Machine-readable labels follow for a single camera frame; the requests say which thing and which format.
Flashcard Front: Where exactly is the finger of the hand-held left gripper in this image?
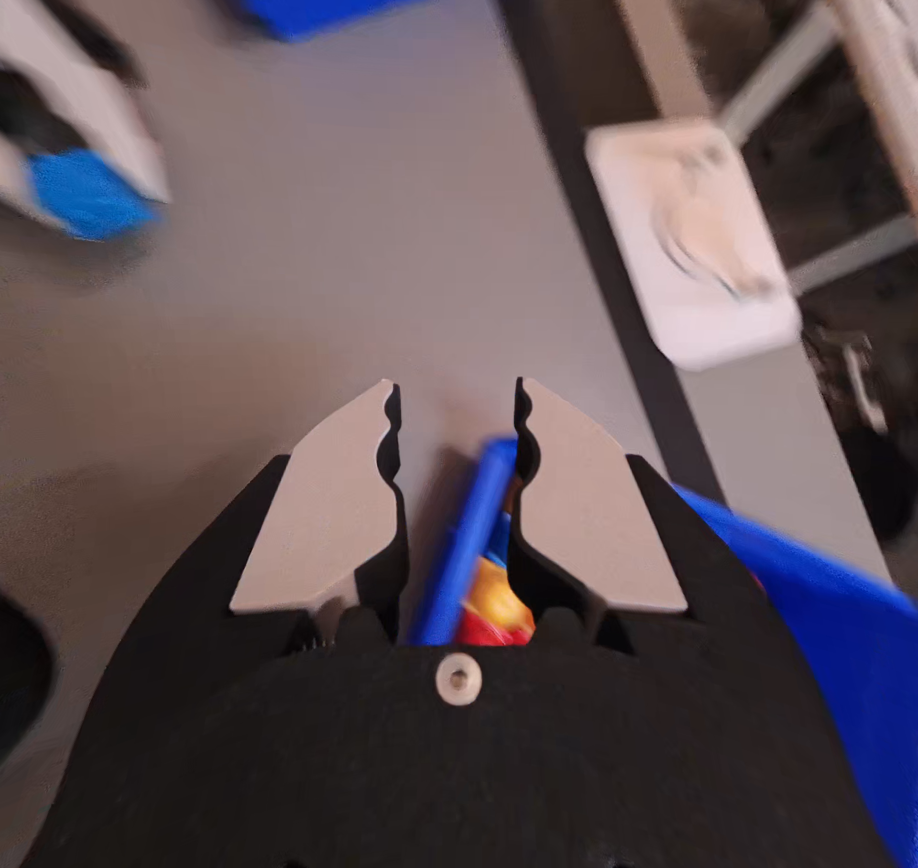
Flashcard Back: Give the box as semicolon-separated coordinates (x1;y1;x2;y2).
0;0;173;205
0;138;69;232

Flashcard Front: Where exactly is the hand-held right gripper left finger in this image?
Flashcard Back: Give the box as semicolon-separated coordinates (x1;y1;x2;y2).
229;379;411;628

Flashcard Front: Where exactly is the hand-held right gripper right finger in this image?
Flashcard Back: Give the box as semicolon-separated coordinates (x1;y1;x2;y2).
505;376;689;614

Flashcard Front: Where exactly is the blue mega block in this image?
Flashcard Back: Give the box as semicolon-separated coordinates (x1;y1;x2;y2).
25;149;162;241

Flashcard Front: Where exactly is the pile of mega blocks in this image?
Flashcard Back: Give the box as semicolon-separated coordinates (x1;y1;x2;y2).
459;488;537;647

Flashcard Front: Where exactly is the black round stand base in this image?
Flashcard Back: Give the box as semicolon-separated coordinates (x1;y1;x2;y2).
835;427;918;548

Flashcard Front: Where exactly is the white power strip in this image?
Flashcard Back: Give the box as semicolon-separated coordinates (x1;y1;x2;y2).
807;326;890;436

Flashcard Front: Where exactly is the black textured pad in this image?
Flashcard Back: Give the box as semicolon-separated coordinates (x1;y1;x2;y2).
0;588;58;763

